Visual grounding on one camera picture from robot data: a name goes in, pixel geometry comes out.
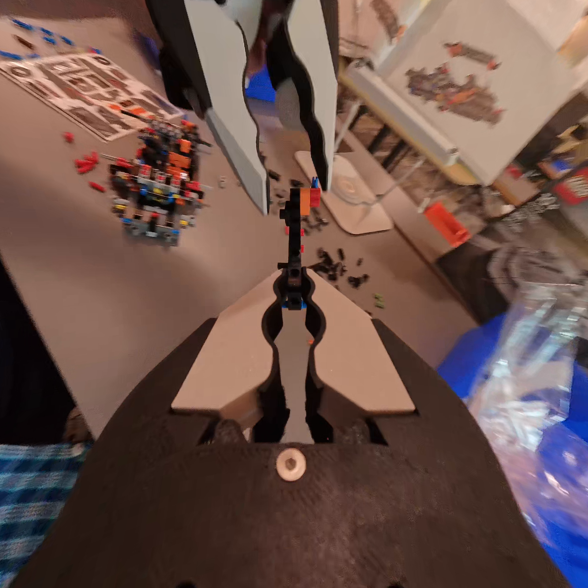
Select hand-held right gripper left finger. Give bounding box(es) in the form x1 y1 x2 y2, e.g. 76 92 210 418
171 269 283 435

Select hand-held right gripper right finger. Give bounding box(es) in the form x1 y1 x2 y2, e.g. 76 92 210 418
305 269 417 431

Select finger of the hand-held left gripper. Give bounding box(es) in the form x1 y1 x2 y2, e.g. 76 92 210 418
288 0 339 192
183 0 270 217

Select black lego frame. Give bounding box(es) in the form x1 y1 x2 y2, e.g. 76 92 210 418
277 177 322 311

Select instruction booklet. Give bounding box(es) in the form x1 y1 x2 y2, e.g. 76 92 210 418
340 0 588 185

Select pile of black lego pieces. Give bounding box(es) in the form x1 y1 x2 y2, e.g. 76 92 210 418
269 168 371 288

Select lego car chassis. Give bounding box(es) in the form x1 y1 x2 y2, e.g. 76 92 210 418
108 117 214 245

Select pile of red lego pins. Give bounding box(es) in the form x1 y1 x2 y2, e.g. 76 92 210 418
63 131 107 192

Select pile of blue lego pins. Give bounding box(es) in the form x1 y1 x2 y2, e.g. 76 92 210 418
0 17 103 62

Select blue plastic bin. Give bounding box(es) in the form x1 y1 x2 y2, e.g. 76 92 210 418
436 312 588 579
245 64 277 103

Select white booklet stand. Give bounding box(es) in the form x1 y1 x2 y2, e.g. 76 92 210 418
294 64 460 236

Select clear plastic bags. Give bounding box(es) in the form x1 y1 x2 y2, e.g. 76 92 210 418
469 280 588 533

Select dark navy t-shirt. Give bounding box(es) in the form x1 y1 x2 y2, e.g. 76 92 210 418
0 262 77 445

